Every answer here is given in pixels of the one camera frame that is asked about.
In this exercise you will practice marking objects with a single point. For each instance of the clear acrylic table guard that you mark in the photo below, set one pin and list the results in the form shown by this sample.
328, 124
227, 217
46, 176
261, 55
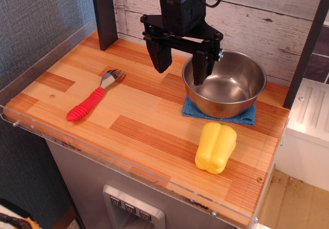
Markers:
137, 128

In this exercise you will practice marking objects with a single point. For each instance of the dark and orange object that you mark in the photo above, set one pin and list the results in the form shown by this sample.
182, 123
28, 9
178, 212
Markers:
21, 223

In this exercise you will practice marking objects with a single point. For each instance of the red handled metal spork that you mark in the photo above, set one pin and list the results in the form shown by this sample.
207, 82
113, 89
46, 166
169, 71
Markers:
81, 110

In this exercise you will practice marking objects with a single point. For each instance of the dark right frame post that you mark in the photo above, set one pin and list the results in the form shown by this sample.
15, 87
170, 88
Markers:
306, 53

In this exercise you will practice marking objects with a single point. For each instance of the white toy sink unit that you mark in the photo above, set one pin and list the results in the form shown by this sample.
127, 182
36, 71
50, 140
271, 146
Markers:
303, 149

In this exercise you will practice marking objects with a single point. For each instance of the silver metal pot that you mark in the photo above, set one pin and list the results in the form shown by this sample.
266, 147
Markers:
232, 88

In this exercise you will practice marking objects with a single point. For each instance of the yellow plastic bell pepper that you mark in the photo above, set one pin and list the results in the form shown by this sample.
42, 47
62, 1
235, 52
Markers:
217, 143

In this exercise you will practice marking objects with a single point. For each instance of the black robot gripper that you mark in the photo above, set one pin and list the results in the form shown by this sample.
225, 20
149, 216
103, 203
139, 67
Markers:
182, 25

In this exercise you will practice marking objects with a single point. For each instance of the silver dispenser button panel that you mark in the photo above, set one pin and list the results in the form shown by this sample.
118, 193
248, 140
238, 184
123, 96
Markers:
131, 208

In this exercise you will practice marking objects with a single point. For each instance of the dark frame post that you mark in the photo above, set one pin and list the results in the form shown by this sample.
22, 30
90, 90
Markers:
106, 22
306, 53

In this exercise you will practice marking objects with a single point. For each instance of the blue folded cloth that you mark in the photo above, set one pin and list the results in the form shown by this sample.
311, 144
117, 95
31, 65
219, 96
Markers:
246, 118

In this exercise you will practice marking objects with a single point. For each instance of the grey toy fridge cabinet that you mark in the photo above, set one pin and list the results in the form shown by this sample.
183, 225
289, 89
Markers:
86, 178

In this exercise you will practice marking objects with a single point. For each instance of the dark left frame post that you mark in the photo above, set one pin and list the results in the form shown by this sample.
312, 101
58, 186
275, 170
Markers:
106, 22

